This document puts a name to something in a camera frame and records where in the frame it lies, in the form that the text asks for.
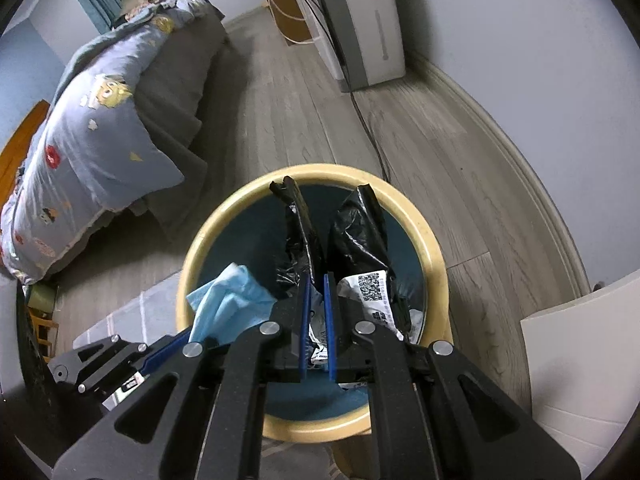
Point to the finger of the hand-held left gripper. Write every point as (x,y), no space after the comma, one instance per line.
(165,352)

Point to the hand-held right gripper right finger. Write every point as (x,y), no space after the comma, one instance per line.
(328,332)

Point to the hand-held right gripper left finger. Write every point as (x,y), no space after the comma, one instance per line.
(303,332)

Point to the blue face mask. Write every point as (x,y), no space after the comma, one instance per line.
(225,300)

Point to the black mailer bag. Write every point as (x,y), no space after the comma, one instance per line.
(360,230)

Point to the yellow rimmed teal bin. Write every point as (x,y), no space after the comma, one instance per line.
(210,240)

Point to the grey rug with white lines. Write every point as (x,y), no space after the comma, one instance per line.
(150,305)

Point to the wooden chair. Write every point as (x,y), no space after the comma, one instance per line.
(45,332)

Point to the green bin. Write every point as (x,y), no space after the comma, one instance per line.
(42,297)

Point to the bed with grey patterned quilt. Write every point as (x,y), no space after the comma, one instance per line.
(95,150)

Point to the grey bed sheet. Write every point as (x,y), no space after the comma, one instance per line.
(185,105)

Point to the white cabinet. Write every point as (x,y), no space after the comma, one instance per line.
(585,385)

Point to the white air purifier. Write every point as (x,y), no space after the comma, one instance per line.
(365,20)

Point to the wooden nightstand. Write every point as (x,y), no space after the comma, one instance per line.
(287,15)

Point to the wooden bed frame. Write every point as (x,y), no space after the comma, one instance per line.
(22,145)

